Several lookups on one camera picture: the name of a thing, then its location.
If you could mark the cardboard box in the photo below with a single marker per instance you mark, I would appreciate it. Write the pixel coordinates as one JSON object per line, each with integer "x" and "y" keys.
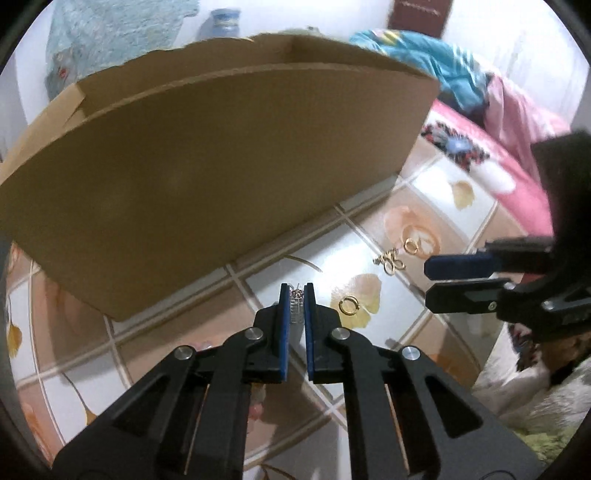
{"x": 207, "y": 184}

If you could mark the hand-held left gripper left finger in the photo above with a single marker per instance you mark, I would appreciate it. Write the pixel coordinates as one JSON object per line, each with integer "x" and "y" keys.
{"x": 284, "y": 341}

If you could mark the small silver earring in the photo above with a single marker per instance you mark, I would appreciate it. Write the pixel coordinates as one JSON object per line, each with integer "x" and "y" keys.
{"x": 297, "y": 307}

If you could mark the blue floral blanket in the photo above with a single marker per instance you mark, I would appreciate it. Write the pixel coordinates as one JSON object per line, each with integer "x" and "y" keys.
{"x": 429, "y": 60}

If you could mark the gold hoop earring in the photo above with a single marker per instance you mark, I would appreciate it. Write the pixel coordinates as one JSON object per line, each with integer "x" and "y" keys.
{"x": 340, "y": 305}
{"x": 405, "y": 246}

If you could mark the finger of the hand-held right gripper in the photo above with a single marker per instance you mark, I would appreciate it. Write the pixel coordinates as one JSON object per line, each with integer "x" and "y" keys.
{"x": 457, "y": 267}
{"x": 461, "y": 297}

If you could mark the blue water jug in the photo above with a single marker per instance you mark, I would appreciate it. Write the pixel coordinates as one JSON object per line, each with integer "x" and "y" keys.
{"x": 225, "y": 23}

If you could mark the pink floral bedsheet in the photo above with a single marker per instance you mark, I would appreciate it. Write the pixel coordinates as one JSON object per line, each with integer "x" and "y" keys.
{"x": 517, "y": 198}

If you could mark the light blue hanging cloth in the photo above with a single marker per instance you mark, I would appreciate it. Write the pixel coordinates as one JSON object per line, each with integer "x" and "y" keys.
{"x": 115, "y": 32}

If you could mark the light pink pillow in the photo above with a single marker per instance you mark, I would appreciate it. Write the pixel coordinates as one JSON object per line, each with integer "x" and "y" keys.
{"x": 521, "y": 115}

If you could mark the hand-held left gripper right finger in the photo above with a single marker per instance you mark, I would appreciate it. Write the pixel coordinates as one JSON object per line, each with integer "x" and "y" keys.
{"x": 310, "y": 346}

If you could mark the gold butterfly earring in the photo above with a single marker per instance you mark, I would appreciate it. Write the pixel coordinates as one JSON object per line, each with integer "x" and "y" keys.
{"x": 391, "y": 263}

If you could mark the brown wooden door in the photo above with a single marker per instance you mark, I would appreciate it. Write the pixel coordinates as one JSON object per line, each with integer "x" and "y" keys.
{"x": 418, "y": 14}

